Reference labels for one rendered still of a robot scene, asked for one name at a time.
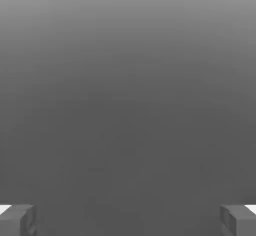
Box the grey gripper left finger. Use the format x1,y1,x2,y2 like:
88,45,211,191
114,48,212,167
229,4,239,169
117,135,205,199
0,204,38,236

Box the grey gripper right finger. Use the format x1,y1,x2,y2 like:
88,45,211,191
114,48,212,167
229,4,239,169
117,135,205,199
219,204,256,236

